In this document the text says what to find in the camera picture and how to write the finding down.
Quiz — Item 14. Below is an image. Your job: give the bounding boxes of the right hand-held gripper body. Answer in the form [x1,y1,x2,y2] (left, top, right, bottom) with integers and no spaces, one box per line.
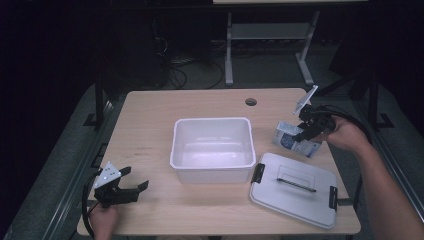
[292,84,336,141]

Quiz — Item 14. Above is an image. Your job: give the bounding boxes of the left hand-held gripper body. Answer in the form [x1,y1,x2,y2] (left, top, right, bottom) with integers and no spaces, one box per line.
[92,161,140,209]

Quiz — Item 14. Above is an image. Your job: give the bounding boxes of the white and blue box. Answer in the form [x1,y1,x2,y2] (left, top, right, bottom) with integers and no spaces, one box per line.
[272,120,323,159]

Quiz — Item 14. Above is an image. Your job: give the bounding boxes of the white lid with black latches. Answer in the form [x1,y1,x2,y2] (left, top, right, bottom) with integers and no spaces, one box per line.
[249,152,339,230]

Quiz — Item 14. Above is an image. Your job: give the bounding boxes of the white plastic bin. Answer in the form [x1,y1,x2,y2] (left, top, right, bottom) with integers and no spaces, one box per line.
[169,116,257,185]

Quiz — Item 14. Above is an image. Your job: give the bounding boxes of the person's left hand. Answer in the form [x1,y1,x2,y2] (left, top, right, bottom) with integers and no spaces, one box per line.
[88,203,120,240]

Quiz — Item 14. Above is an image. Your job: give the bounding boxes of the person's right hand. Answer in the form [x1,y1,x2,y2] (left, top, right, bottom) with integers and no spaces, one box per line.
[314,115,372,155]

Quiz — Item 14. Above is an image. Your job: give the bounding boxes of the grey metal stand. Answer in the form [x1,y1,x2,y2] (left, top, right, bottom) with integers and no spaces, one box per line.
[224,11,321,87]

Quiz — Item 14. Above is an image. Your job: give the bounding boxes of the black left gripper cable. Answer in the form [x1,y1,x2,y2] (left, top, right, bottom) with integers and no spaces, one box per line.
[81,168,102,240]

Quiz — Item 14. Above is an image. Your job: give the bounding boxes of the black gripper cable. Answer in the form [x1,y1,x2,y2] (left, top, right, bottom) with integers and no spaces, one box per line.
[81,168,102,240]
[316,104,374,145]

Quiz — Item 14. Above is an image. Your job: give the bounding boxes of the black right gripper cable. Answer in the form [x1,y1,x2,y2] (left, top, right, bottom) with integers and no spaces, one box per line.
[316,104,374,145]

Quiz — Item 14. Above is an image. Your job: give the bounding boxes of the grey metal frame rail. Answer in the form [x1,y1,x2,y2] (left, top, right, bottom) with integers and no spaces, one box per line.
[42,95,128,240]
[353,97,424,222]

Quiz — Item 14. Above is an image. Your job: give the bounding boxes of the black metal post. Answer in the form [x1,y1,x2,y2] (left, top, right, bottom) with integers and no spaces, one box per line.
[365,72,395,132]
[83,77,108,130]

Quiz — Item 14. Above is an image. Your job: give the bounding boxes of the black floor cables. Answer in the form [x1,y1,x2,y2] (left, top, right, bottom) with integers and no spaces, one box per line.
[159,55,226,91]

